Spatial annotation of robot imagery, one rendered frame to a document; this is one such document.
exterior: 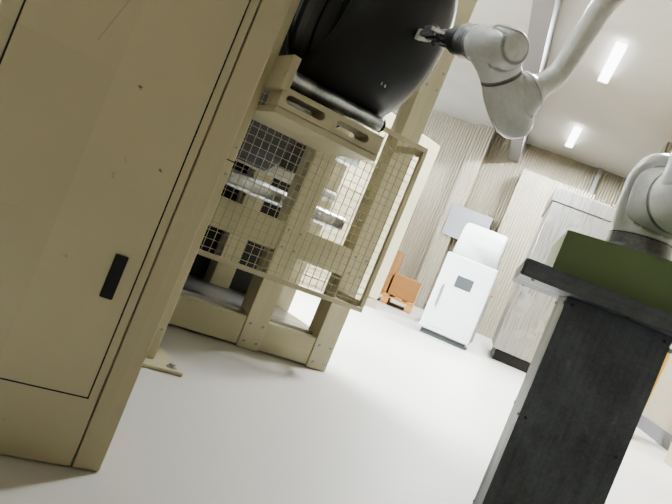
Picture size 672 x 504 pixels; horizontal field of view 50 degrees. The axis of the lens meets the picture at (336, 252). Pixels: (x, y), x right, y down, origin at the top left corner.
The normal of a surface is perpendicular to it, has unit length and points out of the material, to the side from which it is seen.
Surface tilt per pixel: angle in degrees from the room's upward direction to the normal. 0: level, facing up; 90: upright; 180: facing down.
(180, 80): 90
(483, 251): 71
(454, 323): 90
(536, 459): 90
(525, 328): 90
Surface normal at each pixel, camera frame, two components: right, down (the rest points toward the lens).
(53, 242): 0.46, 0.20
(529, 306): -0.20, -0.07
